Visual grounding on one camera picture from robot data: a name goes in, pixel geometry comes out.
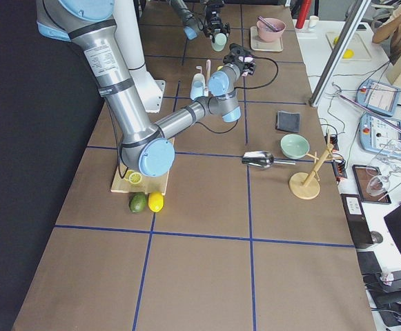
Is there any whole yellow lemon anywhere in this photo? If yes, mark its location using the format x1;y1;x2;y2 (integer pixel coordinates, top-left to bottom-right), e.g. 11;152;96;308
148;192;164;212

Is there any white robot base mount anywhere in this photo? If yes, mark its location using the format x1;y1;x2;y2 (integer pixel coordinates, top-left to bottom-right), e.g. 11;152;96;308
113;0;166;113

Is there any white paper cup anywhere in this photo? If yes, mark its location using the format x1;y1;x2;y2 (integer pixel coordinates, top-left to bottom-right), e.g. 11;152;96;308
308;15;319;30

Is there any red thermos bottle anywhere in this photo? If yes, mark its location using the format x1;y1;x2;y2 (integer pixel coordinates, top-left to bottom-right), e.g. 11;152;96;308
295;0;313;30

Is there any white tray with lemons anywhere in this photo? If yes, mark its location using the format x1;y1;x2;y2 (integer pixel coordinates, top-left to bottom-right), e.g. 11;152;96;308
325;31;372;61

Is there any wooden mug tree stand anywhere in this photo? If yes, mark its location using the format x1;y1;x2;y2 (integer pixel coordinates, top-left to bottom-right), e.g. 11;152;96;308
288;132;340;200

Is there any mint green cup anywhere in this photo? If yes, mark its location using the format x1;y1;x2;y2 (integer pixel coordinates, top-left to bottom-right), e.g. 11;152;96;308
211;33;228;52

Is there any beige serving tray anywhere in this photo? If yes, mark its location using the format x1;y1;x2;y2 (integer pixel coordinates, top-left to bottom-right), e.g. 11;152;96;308
250;26;284;52

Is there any lemon slice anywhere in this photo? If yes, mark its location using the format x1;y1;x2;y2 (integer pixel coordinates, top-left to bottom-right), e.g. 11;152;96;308
128;172;143;185

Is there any pink bowl with ice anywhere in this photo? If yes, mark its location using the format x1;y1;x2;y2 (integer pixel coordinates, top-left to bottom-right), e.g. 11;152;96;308
256;17;286;42

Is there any aluminium frame post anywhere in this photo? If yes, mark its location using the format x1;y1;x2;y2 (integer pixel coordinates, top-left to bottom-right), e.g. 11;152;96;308
309;0;371;108

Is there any grey folded cloth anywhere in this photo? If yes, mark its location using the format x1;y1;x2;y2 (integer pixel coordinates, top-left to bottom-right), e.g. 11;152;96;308
275;110;300;133

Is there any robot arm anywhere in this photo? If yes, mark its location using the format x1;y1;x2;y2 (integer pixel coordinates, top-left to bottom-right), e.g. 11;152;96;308
36;1;255;177
167;0;231;41

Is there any bamboo cutting board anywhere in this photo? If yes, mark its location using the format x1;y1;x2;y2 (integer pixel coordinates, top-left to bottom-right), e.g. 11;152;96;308
110;137;175;197

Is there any mint green bowl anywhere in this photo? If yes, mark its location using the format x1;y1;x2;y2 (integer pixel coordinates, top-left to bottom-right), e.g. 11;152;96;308
280;134;310;160

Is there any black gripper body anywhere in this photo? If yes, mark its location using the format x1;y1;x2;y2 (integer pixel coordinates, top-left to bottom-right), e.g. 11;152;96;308
223;43;255;75
202;1;231;39

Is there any white wire cup rack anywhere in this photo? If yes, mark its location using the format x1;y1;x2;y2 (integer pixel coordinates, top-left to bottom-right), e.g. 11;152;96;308
196;59;211;97

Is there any blue teach pendant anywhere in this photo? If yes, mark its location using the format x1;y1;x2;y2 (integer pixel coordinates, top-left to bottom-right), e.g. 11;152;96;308
359;113;401;152
356;79;401;117

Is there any stainless steel scoop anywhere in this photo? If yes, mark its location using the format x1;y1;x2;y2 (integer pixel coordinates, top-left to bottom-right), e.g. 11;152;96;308
242;150;296;169

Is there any light blue cup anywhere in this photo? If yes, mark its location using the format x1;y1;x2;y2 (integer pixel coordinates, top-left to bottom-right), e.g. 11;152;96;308
190;81;204;101

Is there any green avocado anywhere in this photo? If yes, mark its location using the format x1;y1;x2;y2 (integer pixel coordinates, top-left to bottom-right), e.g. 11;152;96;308
128;192;147;213

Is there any cream white cup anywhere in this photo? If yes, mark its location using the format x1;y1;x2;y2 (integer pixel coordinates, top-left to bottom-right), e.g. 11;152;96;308
193;73;205;85

